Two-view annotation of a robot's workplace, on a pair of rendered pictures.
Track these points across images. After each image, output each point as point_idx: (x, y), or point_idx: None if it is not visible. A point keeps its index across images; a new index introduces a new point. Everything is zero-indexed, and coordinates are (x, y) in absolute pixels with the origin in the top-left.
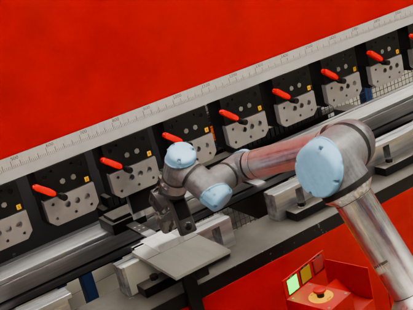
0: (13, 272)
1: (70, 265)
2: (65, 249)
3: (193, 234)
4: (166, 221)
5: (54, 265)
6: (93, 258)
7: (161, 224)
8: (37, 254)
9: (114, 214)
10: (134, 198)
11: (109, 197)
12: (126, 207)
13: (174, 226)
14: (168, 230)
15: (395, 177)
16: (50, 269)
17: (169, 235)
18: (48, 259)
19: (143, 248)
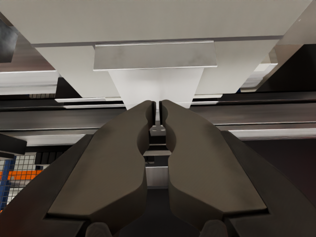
0: (312, 130)
1: (244, 110)
2: (242, 131)
3: (55, 57)
4: (227, 209)
5: (265, 119)
6: (212, 107)
7: (274, 194)
8: (262, 136)
9: (170, 153)
10: (195, 233)
11: (151, 161)
12: (149, 154)
13: (133, 120)
14: (160, 108)
15: None
16: (271, 116)
17: (127, 90)
18: (271, 129)
19: (212, 87)
